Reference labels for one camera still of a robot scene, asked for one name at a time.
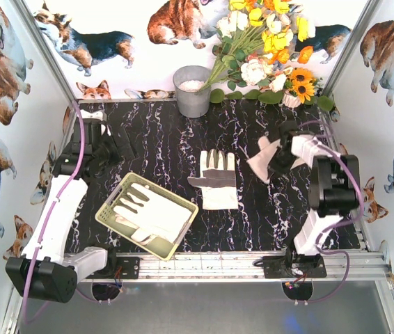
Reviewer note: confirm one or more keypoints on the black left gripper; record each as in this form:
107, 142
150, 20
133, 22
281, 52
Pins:
114, 147

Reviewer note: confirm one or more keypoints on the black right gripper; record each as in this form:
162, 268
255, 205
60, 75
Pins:
280, 157

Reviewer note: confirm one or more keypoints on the yellow-green storage basket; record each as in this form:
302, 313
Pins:
160, 248

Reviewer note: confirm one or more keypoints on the white green work glove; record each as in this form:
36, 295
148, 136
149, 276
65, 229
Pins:
132, 231

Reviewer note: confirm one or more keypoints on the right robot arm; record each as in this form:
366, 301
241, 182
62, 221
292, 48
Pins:
333, 190

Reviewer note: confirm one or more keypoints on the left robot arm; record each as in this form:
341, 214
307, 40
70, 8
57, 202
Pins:
42, 270

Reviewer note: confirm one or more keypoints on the white ribbed flower pot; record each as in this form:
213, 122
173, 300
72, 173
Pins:
290, 101

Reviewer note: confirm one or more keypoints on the grey bucket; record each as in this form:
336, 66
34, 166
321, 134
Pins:
192, 96

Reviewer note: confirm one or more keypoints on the artificial flower bouquet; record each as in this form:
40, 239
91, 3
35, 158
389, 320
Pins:
266, 45

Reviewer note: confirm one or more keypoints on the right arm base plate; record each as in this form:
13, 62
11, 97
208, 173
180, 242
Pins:
292, 265

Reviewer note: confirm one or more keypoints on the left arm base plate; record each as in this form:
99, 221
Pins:
127, 269

